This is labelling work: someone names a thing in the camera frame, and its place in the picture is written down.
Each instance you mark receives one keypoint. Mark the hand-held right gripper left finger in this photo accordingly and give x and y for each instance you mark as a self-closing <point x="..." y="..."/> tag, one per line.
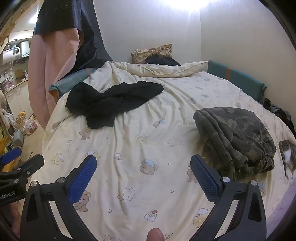
<point x="83" y="178"/>

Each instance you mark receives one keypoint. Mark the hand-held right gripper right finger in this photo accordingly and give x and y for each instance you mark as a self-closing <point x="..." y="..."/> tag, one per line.
<point x="204" y="178"/>

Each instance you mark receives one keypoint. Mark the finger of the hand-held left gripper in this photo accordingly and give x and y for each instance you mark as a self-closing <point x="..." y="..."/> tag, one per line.
<point x="10" y="155"/>
<point x="27" y="165"/>

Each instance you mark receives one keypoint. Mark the black pants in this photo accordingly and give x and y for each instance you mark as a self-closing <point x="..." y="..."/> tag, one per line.
<point x="108" y="102"/>

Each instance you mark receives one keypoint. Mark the camouflage pants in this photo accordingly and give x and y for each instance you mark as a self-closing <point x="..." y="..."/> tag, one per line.
<point x="233" y="139"/>

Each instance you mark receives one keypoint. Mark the person's right hand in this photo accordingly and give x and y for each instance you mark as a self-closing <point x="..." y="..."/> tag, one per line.
<point x="156" y="235"/>

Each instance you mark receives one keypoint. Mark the yellow wooden rack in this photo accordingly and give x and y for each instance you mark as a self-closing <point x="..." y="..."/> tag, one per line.
<point x="5" y="148"/>

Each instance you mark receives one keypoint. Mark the white printed plastic bag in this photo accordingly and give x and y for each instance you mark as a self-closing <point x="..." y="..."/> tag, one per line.
<point x="31" y="126"/>

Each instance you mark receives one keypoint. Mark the beige plush toy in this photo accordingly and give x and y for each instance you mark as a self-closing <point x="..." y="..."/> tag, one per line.
<point x="3" y="111"/>

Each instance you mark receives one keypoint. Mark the white kitchen cabinet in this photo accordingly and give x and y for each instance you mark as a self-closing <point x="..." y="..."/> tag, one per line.
<point x="18" y="99"/>

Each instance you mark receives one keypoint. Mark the cream bear print duvet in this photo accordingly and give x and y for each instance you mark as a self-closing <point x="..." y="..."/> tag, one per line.
<point x="138" y="120"/>

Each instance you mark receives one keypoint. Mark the pink floral bed sheet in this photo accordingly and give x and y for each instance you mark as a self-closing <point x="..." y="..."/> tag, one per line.
<point x="279" y="208"/>

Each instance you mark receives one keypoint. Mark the tabby cat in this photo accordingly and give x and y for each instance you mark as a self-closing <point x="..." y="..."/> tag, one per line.
<point x="289" y="153"/>

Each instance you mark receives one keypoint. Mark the dark clothes pile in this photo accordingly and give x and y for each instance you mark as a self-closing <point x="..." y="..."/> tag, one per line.
<point x="279" y="113"/>

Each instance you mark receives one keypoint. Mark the white water heater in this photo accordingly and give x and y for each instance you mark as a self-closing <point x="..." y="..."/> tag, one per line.
<point x="13" y="52"/>

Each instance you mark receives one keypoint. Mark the teal bed bumper orange stripe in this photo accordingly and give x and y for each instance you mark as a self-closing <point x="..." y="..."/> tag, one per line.
<point x="238" y="78"/>

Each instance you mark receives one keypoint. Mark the dark cloth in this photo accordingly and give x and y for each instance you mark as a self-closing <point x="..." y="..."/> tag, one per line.
<point x="164" y="61"/>

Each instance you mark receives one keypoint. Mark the floral pillow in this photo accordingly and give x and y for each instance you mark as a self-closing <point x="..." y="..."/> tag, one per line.
<point x="150" y="53"/>

